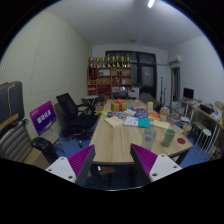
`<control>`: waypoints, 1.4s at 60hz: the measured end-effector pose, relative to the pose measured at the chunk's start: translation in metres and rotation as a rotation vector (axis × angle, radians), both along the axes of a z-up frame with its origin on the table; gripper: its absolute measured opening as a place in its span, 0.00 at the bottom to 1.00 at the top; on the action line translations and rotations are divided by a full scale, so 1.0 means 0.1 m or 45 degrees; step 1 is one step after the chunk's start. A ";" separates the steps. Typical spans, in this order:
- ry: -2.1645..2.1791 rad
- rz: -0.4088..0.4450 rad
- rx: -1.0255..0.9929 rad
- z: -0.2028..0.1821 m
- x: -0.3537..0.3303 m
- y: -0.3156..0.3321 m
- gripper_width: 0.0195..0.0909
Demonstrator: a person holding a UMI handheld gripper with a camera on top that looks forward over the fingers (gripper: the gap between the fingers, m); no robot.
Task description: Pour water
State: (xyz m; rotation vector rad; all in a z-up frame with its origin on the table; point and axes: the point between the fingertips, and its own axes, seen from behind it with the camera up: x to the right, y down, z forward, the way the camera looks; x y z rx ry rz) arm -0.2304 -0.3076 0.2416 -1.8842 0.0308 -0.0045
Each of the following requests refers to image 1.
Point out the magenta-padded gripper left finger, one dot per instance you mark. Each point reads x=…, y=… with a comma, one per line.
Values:
x=80, y=160

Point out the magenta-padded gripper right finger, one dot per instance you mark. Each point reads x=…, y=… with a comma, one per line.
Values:
x=146, y=160

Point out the clear plastic water bottle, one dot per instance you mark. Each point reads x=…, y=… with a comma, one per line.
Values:
x=148, y=136

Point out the pale green cup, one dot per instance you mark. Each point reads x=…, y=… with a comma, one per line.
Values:
x=169, y=137

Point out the black bag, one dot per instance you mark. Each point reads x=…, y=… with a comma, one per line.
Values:
x=45, y=148

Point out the large beige book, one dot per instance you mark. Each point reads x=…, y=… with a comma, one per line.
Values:
x=161, y=124

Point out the flat round red coaster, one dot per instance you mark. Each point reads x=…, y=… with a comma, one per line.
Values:
x=181, y=140

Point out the white booklet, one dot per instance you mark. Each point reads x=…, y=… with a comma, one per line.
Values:
x=131, y=121

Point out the orange yellow book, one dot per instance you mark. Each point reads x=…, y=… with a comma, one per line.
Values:
x=154, y=115

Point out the black office chair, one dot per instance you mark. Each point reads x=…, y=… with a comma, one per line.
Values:
x=75, y=115

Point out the blue book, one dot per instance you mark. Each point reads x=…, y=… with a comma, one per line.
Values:
x=141, y=115

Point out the small beige book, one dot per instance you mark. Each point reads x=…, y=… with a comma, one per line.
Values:
x=114, y=121

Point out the pink flower bouquet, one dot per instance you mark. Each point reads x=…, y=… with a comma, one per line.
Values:
x=164, y=111

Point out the pink patterned package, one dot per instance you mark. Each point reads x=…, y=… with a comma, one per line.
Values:
x=137, y=108

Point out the orange standing card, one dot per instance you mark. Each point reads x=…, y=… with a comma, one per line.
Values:
x=150, y=106

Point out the purple sign board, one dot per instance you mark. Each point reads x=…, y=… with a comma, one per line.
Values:
x=42, y=116

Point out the gold gift box red ribbon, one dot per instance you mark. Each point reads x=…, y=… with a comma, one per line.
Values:
x=118, y=106

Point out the small round side table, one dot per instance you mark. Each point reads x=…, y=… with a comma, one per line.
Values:
x=90, y=98

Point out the white round stool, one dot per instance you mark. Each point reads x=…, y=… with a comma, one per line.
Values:
x=204, y=133

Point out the grey striped chair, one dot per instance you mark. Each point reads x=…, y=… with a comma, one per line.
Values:
x=15, y=141

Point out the wooden side desk white legs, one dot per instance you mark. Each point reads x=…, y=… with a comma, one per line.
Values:
x=208, y=116

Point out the black computer monitor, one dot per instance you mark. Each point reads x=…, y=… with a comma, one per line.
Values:
x=188, y=93

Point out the wooden shelf unit with trophies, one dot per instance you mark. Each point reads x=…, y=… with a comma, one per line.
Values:
x=110, y=80

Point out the black framed glass door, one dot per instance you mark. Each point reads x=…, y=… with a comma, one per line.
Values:
x=143, y=73

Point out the black case with tan trim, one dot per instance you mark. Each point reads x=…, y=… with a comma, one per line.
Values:
x=10, y=100

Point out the ceiling tube light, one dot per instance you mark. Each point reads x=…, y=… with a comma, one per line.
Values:
x=151, y=3

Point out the white wall air conditioner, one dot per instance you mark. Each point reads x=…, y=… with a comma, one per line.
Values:
x=175, y=60

